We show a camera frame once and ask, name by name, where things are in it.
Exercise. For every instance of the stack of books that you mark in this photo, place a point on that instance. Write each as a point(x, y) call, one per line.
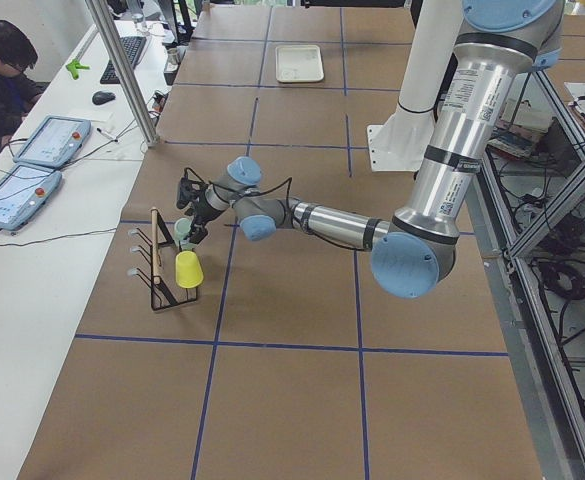
point(519, 129)

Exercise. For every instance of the aluminium frame post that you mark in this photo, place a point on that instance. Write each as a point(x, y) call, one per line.
point(114, 47)

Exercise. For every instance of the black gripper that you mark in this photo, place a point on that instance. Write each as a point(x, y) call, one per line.
point(202, 211)

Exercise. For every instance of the black computer mouse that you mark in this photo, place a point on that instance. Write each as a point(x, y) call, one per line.
point(102, 97)

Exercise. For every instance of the wooden rack handle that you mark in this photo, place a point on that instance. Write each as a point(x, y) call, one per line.
point(156, 266)

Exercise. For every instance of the pale green cup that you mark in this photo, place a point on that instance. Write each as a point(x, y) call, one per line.
point(181, 232)

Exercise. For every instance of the black wire cup rack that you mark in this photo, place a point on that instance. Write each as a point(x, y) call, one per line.
point(167, 295)

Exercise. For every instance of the metal cup on desk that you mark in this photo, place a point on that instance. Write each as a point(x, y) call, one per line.
point(173, 56)

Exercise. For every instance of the white tray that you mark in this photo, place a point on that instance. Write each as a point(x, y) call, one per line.
point(298, 64)

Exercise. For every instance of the black marker pen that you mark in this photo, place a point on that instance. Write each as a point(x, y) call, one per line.
point(110, 137)

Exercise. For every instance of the teach pendant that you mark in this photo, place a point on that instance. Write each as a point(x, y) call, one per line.
point(23, 192)
point(55, 142)

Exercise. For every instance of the lower teach pendant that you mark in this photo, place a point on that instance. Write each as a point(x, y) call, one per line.
point(23, 192)

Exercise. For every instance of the yellow cup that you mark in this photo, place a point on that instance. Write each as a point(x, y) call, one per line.
point(188, 270)

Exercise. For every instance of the green clamp tool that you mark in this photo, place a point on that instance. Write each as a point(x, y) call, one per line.
point(74, 67)

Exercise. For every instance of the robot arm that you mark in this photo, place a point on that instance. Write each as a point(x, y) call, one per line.
point(463, 61)

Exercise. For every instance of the upper teach pendant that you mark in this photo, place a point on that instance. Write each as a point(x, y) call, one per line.
point(55, 142)

